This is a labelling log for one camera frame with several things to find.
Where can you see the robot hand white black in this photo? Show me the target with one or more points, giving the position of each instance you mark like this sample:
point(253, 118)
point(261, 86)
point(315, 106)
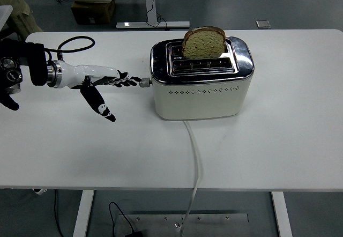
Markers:
point(77, 73)

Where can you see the grey toaster lever knob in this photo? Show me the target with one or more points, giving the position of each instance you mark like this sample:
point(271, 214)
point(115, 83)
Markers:
point(145, 82)

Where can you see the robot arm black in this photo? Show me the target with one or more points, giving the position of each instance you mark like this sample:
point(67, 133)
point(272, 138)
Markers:
point(34, 65)

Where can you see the cream and chrome toaster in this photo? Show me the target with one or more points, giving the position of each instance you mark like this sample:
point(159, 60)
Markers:
point(201, 100)

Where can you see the brown cardboard box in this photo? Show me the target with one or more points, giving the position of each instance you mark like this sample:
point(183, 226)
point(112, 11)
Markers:
point(92, 13)

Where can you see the white T-shaped table stand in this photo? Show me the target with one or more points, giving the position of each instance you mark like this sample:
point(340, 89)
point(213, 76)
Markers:
point(152, 23)

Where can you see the white side table edge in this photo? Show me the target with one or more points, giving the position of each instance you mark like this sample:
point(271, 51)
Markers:
point(4, 14)

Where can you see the white clip under table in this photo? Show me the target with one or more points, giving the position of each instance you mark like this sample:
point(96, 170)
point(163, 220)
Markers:
point(40, 191)

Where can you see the brown bread slice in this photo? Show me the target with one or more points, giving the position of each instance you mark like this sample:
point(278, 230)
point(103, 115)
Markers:
point(204, 46)

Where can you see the white table leg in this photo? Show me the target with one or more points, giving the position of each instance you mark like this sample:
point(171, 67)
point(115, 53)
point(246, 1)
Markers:
point(83, 213)
point(281, 215)

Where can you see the black power adapter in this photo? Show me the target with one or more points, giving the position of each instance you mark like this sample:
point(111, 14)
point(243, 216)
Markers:
point(134, 234)

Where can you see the grey floor socket plate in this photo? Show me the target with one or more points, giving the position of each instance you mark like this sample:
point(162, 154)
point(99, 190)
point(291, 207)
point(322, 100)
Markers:
point(263, 24)

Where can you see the grey metal base plate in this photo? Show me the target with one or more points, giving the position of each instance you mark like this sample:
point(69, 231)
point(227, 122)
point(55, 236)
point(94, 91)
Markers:
point(214, 226)

